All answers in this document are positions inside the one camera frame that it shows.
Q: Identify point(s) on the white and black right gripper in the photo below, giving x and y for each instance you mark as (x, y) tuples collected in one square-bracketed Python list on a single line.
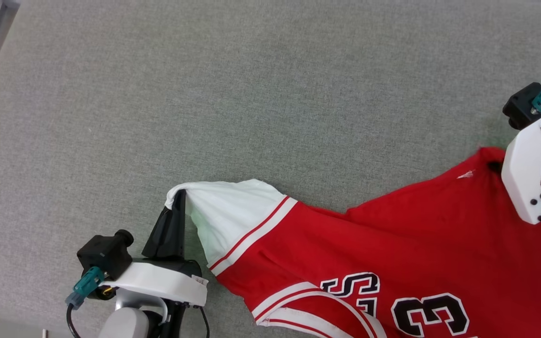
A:
[(524, 178)]

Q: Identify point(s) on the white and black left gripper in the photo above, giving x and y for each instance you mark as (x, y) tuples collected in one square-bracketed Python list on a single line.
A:
[(162, 284)]

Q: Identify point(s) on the red and white basketball jersey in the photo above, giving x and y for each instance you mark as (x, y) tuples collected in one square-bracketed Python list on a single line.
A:
[(345, 244)]

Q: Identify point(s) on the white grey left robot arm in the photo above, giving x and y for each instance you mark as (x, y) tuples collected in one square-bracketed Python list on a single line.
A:
[(129, 324)]

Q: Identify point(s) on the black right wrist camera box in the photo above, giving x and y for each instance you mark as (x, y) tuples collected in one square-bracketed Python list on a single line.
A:
[(519, 105)]

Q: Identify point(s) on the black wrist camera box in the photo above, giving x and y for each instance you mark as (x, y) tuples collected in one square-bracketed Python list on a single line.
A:
[(104, 256), (519, 105)]

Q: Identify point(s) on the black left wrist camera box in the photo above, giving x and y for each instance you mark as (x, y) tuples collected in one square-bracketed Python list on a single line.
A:
[(104, 256)]

